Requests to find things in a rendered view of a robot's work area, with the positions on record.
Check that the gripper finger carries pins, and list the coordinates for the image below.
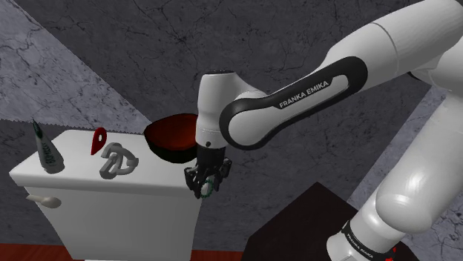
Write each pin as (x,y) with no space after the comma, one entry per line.
(225,169)
(191,178)

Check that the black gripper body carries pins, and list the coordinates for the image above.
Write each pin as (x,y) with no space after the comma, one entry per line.
(210,159)

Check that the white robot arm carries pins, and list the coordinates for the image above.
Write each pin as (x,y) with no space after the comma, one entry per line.
(405,43)

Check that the red bowl with black outside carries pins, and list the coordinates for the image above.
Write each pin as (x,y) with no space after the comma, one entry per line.
(173,135)

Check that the white toilet tank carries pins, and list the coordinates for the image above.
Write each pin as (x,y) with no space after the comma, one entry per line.
(119,220)

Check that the dark robot stand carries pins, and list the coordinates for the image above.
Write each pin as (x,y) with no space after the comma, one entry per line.
(307,224)

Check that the red teardrop-shaped pick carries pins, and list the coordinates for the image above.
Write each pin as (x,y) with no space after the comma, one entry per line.
(97,141)

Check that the grey tube with dark cap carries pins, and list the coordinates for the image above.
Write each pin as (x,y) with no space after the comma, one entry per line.
(47,153)

